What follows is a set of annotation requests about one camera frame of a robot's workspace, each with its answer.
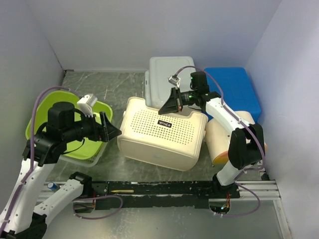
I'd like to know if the white basket at bottom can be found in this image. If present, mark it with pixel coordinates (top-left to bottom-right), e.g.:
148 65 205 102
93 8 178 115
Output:
59 138 107 167

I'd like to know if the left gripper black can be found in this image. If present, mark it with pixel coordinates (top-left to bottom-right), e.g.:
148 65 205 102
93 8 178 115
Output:
64 109 122 141

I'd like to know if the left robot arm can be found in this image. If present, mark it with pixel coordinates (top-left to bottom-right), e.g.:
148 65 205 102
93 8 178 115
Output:
0 102 122 239

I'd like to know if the aluminium rail frame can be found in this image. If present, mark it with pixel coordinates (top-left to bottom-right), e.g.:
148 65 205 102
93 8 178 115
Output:
17 72 292 239

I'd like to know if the blue capacitor on rail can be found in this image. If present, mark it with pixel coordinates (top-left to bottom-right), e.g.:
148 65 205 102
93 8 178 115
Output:
47 182 58 191

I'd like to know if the blue plastic container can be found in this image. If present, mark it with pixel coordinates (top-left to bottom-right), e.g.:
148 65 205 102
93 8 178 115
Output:
205 67 261 122

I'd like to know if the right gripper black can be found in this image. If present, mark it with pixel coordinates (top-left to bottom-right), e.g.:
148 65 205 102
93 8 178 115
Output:
159 87 197 115

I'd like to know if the cream perforated laundry basket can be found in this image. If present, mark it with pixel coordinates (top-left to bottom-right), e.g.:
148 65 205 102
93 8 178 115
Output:
117 97 208 171

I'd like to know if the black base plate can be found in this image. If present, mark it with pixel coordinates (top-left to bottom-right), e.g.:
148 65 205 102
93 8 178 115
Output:
74 181 240 210

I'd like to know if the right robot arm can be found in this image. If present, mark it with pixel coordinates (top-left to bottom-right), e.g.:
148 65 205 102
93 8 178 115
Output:
159 71 265 198

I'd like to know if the large white plastic container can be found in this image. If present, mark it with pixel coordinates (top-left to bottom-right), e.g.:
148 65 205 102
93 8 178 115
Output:
144 56 194 109

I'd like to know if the cream cylindrical stool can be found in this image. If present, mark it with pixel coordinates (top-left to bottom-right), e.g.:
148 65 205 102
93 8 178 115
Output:
205 105 267 170

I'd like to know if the wooden pencil on base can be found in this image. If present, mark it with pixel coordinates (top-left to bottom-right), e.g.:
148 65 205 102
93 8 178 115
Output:
111 189 135 194

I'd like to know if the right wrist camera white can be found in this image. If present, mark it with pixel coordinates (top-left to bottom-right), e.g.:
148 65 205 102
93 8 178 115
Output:
168 75 180 88

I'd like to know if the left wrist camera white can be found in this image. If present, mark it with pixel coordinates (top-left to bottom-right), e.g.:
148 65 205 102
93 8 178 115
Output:
77 94 98 117

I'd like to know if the green basket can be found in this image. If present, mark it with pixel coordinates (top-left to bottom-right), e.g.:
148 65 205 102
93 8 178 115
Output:
25 90 113 160

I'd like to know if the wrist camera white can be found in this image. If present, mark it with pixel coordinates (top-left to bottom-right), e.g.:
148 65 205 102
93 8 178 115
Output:
77 94 98 117
168 75 180 88

